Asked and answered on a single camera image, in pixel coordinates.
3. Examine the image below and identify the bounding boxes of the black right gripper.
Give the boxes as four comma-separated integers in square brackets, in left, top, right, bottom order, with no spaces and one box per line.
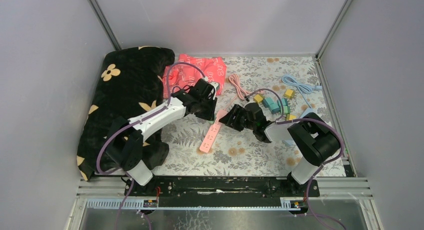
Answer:
[218,104,256,132]

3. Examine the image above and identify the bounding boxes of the yellow USB charger plug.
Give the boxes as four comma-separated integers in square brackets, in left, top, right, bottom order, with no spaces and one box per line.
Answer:
[253,94,265,104]

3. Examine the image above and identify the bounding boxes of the teal USB charger plug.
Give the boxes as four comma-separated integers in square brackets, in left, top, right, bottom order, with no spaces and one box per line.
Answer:
[262,97,274,108]

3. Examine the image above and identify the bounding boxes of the blue-teal USB charger plug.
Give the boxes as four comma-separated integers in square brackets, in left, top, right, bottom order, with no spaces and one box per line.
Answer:
[268,103,281,114]

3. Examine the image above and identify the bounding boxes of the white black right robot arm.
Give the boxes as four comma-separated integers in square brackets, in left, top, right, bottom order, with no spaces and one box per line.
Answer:
[218,103,345,196]

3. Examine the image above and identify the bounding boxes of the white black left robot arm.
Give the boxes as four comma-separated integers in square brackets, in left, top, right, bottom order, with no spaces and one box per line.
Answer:
[99,77,220,196]

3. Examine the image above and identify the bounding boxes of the yellow charger plug near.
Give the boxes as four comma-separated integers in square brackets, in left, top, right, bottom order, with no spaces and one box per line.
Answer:
[285,114,297,121]

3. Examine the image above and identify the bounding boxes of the yellow charger plug far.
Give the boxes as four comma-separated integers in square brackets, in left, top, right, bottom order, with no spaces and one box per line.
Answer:
[284,89,296,99]

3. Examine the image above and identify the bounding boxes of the black eyeglasses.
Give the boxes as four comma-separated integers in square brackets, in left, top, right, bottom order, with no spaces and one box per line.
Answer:
[171,85,193,94]

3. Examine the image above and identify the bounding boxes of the pink patterned cloth bag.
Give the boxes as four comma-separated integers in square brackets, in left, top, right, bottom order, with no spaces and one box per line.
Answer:
[162,54,227,98]

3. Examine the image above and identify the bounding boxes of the light blue power strip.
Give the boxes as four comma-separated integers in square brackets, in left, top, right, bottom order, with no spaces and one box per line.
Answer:
[282,121,312,147]

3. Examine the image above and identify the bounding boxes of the pink power strip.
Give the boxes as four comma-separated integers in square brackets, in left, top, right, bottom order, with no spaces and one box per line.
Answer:
[199,110,228,153]

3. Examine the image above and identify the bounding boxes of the floral patterned table mat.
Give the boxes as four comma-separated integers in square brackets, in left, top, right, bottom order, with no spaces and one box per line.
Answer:
[153,56,320,176]

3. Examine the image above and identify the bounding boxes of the black floral plush blanket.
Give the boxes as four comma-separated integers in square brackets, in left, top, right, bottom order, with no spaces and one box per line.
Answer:
[76,46,175,181]

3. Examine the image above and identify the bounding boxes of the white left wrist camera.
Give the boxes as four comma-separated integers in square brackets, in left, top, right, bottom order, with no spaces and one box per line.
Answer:
[203,77,220,98]

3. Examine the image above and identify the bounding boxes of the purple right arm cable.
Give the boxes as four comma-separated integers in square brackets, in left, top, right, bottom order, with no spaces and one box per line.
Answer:
[243,88,347,230]

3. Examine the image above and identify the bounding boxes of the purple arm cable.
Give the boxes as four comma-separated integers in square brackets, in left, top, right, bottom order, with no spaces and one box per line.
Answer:
[243,88,347,230]
[95,61,208,230]

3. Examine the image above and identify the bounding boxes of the pink power strip cable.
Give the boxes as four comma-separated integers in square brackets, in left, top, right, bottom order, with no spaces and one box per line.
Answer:
[223,73,253,112]

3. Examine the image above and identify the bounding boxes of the light blue power cable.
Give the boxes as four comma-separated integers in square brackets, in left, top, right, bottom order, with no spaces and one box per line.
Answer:
[280,74,323,109]

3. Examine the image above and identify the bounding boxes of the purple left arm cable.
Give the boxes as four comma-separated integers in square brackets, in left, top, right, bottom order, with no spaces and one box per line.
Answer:
[95,61,208,230]

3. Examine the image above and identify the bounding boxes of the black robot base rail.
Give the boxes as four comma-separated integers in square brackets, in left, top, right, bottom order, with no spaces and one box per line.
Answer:
[124,176,320,198]

